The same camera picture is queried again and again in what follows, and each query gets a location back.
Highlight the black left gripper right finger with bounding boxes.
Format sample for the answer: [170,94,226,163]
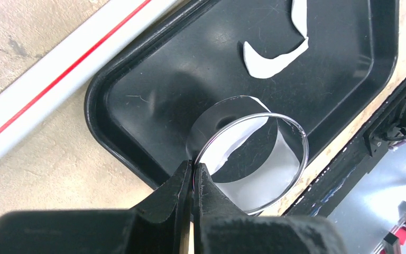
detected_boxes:
[193,164,347,253]

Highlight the white dough ball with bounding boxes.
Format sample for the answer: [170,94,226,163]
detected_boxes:
[201,96,270,175]

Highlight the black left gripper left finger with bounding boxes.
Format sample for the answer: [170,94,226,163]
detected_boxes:
[0,161,192,253]

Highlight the black baking tray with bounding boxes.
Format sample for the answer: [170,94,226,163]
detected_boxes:
[84,1,399,188]

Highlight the round metal cutter ring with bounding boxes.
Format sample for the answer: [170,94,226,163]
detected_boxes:
[185,95,309,216]

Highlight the white dough scrap strip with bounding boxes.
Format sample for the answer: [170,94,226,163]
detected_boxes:
[243,0,309,79]

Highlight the white PVC pipe frame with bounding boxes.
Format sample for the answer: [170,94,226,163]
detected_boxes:
[0,1,175,159]

